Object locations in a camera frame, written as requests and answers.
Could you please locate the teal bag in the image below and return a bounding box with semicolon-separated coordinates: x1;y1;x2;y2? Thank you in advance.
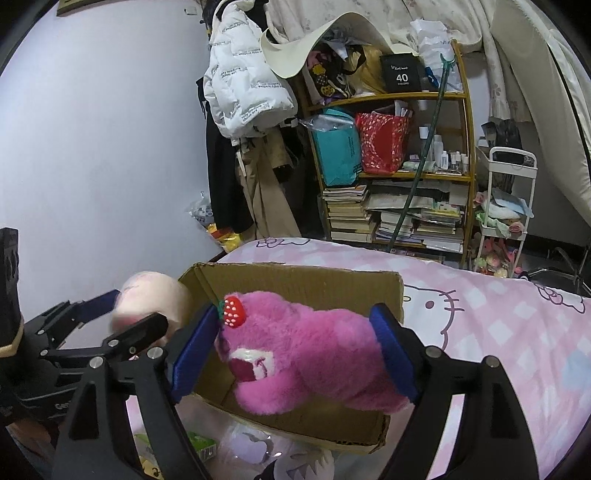
311;108;363;188

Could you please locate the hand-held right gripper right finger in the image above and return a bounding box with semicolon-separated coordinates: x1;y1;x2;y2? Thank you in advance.
368;302;541;480

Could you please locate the brown cardboard box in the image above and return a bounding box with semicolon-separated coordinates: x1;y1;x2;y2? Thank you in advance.
178;262;404;455

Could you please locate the black bag with yellow flowers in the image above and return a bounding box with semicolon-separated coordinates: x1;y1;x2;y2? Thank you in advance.
307;51;352;104

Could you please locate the row of small cosmetic bottles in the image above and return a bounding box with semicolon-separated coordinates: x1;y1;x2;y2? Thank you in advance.
418;124;472;171

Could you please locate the black hanging coat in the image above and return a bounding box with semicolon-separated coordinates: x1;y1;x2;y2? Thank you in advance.
196;78;254;236

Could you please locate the black box with white print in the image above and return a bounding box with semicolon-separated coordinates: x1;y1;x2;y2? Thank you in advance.
379;53;424;93

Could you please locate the bamboo shelf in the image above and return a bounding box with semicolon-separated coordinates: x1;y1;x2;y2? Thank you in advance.
295;39;476;271

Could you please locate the brown wall frame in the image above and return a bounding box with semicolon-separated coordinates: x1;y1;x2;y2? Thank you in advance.
55;0;95;17

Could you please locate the pale pink plush toy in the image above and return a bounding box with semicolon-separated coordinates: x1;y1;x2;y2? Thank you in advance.
108;271;192;344

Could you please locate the cream wide-brim hat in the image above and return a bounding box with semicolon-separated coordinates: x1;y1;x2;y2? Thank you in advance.
260;11;414;81

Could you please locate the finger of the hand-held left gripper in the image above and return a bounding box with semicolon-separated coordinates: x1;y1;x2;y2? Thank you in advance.
25;290;124;344
39;313;169;370

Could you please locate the green pole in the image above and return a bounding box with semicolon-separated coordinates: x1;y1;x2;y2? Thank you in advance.
388;53;455;252

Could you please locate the beige hanging coat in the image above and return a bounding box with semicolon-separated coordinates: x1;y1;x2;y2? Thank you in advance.
235;127;301;241

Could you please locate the white plastic bag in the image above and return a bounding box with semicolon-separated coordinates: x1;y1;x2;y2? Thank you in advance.
409;18;455;90

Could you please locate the pink cat printed bed sheet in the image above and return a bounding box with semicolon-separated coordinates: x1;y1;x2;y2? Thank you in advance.
124;236;591;480

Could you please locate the cream folded mattress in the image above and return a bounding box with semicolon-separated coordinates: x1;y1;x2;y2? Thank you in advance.
489;0;591;296

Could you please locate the yellow brown bag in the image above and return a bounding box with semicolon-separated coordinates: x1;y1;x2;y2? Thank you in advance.
344;44;386;95

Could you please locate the dark hanging garment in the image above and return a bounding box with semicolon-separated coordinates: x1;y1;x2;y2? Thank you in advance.
272;117;328;238

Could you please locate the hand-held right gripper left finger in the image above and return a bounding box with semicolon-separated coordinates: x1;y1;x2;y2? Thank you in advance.
51;302;222;480

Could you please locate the plastic bag of plush toys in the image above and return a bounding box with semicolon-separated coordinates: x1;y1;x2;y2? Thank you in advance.
189;191;243;254

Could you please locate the stack of books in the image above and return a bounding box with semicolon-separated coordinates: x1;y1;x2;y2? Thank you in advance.
321;180;467;254

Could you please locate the white trolley cart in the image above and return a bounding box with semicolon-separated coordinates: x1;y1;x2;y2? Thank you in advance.
471;147;539;278

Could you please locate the red patterned gift bag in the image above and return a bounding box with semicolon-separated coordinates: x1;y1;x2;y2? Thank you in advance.
355;111;414;175

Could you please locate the pink bear plush toy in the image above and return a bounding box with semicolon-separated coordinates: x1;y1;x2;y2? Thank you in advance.
215;291;411;416

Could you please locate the clear plastic bag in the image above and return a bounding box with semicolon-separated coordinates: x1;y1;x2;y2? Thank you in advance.
298;113;358;134

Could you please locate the green packet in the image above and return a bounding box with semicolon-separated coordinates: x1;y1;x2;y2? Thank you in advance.
185;431;219;462

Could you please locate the white puffer jacket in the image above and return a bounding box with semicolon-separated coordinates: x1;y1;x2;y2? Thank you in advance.
203;0;298;139

